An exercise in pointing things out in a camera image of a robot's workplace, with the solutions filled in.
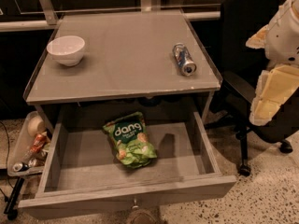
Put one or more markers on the red soda can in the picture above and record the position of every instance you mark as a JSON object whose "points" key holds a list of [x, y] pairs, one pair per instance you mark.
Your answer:
{"points": [[39, 142]]}

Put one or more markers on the dark soda can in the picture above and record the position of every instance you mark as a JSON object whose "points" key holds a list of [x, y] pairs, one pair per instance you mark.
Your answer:
{"points": [[20, 167]]}

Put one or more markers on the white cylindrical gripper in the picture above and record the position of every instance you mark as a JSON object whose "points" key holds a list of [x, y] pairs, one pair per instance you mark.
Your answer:
{"points": [[285, 37]]}

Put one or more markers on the green rice chip bag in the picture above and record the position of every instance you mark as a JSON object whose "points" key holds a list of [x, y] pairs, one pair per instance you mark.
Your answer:
{"points": [[130, 140]]}

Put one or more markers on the black office chair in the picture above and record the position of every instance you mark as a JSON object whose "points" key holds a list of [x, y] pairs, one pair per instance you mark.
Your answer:
{"points": [[240, 67]]}

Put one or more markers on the clear plastic side bin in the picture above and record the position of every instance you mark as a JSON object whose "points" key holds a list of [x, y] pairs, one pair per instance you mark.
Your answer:
{"points": [[25, 140]]}

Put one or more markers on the grey wooden open drawer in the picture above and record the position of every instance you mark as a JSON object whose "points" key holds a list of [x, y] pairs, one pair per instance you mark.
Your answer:
{"points": [[82, 175]]}

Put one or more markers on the metal rail bracket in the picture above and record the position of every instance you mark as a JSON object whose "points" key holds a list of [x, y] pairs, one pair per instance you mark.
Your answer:
{"points": [[49, 13]]}

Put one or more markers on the white ceramic bowl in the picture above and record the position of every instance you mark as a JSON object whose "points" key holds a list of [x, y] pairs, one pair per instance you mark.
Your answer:
{"points": [[67, 50]]}

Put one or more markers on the blue soda can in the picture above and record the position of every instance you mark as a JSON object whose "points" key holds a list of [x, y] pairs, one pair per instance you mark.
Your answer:
{"points": [[184, 60]]}

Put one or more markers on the beige round object in bin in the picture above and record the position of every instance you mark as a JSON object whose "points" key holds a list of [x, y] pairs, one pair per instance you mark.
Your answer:
{"points": [[36, 125]]}

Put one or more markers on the grey counter cabinet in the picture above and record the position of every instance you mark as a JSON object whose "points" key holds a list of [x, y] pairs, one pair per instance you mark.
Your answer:
{"points": [[127, 55]]}

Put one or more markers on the metal drawer knob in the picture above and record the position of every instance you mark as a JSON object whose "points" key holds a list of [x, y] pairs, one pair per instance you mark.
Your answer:
{"points": [[135, 204]]}

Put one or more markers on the black stand leg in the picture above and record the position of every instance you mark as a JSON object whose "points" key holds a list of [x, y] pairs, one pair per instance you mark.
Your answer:
{"points": [[10, 210]]}

